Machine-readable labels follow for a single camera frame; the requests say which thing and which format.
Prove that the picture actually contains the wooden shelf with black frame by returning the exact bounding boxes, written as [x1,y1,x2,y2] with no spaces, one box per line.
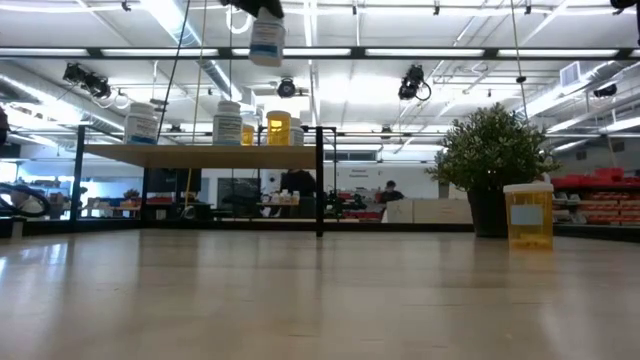
[69,124,339,239]

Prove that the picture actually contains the green potted plant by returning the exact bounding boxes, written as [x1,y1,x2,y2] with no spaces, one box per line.
[424,102,564,239]

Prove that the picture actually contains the white ceiling vent box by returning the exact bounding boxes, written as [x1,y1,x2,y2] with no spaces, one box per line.
[559,60,584,89]

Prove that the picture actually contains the black screen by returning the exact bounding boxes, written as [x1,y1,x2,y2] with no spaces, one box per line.
[147,168,203,194]

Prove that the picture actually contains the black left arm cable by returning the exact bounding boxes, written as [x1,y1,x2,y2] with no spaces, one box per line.
[0,182,51,220]

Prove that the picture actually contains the white cabinet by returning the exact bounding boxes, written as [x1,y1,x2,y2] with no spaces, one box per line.
[385,198,474,225]

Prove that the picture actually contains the white medicine bottle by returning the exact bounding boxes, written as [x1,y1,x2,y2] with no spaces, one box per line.
[248,7,287,69]
[212,99,244,147]
[123,102,160,146]
[289,117,305,147]

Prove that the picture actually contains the black hanging cable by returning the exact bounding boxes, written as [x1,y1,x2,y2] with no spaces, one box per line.
[156,0,192,143]

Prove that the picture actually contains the red storage rack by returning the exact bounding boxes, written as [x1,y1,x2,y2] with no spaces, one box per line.
[549,167,640,226]

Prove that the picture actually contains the black overhead frame beam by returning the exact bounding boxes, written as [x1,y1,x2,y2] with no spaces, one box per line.
[0,46,640,61]

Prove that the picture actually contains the yellowish hanging cord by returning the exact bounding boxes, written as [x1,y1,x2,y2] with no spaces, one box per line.
[183,0,209,209]

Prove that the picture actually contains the person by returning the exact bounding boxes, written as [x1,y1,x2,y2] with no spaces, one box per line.
[377,179,407,205]
[279,168,317,201]

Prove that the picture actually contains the black overhead camera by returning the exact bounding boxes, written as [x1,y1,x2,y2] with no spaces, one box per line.
[276,77,297,100]

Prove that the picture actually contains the black aluminium table frame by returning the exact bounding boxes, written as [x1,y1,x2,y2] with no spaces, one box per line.
[0,217,640,244]

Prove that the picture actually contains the black hanging device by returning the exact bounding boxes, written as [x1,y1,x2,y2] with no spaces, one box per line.
[62,62,114,100]
[397,63,432,102]

